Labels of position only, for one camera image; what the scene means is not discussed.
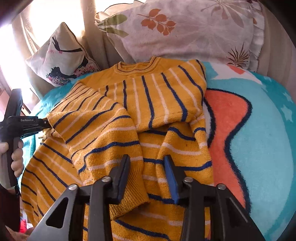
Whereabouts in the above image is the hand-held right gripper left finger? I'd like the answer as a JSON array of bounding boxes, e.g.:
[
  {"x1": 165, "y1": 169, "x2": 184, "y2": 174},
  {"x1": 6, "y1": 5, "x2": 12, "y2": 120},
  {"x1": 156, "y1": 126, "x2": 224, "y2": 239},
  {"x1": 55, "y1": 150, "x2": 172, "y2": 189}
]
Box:
[{"x1": 27, "y1": 154, "x2": 131, "y2": 241}]

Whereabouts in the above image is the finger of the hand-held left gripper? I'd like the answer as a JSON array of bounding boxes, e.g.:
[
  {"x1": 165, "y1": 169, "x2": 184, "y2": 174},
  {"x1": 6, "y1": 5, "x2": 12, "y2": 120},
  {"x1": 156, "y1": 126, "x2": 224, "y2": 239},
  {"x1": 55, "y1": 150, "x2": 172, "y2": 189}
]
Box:
[{"x1": 36, "y1": 118, "x2": 52, "y2": 133}]

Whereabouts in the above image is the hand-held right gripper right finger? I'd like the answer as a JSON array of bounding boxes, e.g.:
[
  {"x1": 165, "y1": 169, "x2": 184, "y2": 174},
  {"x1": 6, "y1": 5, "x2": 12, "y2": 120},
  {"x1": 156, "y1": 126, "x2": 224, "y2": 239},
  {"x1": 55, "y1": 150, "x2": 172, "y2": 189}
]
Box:
[{"x1": 164, "y1": 155, "x2": 266, "y2": 241}]

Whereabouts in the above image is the yellow striped knit sweater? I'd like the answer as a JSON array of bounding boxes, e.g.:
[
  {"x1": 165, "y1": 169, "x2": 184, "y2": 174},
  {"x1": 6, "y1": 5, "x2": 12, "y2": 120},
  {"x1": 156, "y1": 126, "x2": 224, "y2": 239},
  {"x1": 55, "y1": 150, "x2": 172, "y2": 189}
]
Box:
[{"x1": 20, "y1": 56, "x2": 214, "y2": 241}]

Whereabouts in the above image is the person's left hand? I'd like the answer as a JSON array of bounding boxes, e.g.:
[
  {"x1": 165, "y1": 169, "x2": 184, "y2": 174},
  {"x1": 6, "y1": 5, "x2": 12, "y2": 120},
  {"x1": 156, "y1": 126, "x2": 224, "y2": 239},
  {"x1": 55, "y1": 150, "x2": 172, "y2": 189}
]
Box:
[{"x1": 0, "y1": 140, "x2": 24, "y2": 178}]

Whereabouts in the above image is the bird print cushion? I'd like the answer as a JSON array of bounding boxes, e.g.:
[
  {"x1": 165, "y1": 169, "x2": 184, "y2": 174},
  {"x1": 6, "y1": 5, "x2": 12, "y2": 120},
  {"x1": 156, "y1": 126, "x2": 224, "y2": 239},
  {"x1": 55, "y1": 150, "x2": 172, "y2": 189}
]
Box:
[{"x1": 25, "y1": 22, "x2": 101, "y2": 87}]

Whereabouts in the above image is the turquoise star print blanket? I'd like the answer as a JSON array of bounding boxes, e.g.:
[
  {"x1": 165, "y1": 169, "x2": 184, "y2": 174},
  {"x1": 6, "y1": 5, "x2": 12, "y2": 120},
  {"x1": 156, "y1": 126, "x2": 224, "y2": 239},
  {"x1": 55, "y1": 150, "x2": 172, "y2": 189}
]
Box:
[{"x1": 22, "y1": 61, "x2": 292, "y2": 241}]

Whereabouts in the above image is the leaf print pillow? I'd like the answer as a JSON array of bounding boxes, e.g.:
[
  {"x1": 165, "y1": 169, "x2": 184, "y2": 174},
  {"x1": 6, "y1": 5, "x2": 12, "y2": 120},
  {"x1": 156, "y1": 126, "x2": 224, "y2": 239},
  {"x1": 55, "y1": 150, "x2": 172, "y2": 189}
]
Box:
[{"x1": 95, "y1": 0, "x2": 265, "y2": 71}]

